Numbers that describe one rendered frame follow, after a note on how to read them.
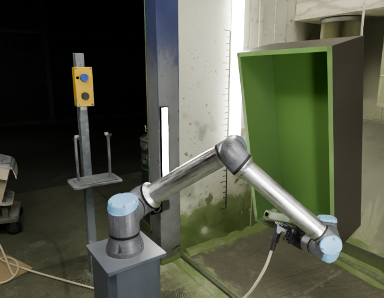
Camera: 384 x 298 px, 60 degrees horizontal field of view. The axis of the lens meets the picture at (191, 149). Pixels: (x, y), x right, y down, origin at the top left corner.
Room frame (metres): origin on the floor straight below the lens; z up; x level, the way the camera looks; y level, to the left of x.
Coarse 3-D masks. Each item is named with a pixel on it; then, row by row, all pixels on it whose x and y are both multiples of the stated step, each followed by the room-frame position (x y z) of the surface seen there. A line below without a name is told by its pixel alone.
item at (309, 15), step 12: (300, 0) 3.17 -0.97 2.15; (312, 0) 3.06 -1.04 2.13; (324, 0) 2.97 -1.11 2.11; (336, 0) 2.88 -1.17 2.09; (348, 0) 2.79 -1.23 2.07; (360, 0) 2.71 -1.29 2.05; (372, 0) 2.64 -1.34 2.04; (300, 12) 3.16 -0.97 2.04; (312, 12) 3.05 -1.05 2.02; (324, 12) 2.95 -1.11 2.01; (336, 12) 2.86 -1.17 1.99; (348, 12) 2.79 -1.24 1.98; (360, 12) 2.79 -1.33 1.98; (372, 12) 2.79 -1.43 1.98
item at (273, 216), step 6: (276, 210) 1.69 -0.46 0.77; (264, 216) 1.68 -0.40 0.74; (270, 216) 1.65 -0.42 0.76; (276, 216) 1.66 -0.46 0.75; (282, 216) 1.68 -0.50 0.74; (276, 222) 1.69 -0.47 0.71; (282, 222) 1.69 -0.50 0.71; (288, 222) 1.71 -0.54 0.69; (276, 228) 1.69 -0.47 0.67; (276, 234) 1.68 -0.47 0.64; (276, 240) 1.67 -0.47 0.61; (270, 246) 1.68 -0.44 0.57
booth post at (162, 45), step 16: (160, 0) 2.40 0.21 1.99; (176, 0) 2.48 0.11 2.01; (144, 16) 2.52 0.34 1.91; (160, 16) 2.40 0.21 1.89; (176, 16) 2.48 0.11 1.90; (144, 32) 2.52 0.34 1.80; (160, 32) 2.40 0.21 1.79; (176, 32) 2.48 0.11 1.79; (160, 48) 2.40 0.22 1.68; (176, 48) 2.47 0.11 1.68; (160, 64) 2.40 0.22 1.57; (176, 64) 2.47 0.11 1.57; (160, 80) 2.40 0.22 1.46; (176, 80) 2.47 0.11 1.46; (160, 96) 2.39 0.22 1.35; (176, 96) 2.47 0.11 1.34; (176, 112) 2.47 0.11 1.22; (176, 128) 2.47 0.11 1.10; (176, 144) 2.47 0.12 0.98; (176, 160) 2.47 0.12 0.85; (160, 176) 2.39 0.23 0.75; (176, 208) 2.47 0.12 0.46; (160, 224) 2.38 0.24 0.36; (176, 224) 2.47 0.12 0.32; (160, 240) 2.39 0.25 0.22; (176, 240) 2.46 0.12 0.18; (176, 256) 2.46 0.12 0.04
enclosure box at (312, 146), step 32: (256, 64) 2.22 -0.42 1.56; (288, 64) 2.24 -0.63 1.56; (320, 64) 2.07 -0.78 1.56; (352, 64) 1.79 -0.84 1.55; (256, 96) 2.22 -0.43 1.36; (288, 96) 2.28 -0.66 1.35; (320, 96) 2.10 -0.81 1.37; (352, 96) 1.81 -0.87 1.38; (256, 128) 2.23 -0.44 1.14; (288, 128) 2.32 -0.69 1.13; (320, 128) 2.13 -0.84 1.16; (352, 128) 1.84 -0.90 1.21; (256, 160) 2.24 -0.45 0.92; (288, 160) 2.36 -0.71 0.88; (320, 160) 2.17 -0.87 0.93; (352, 160) 1.86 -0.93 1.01; (256, 192) 2.24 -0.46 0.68; (320, 192) 2.20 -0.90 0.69; (352, 192) 1.89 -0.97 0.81; (352, 224) 1.92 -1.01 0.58
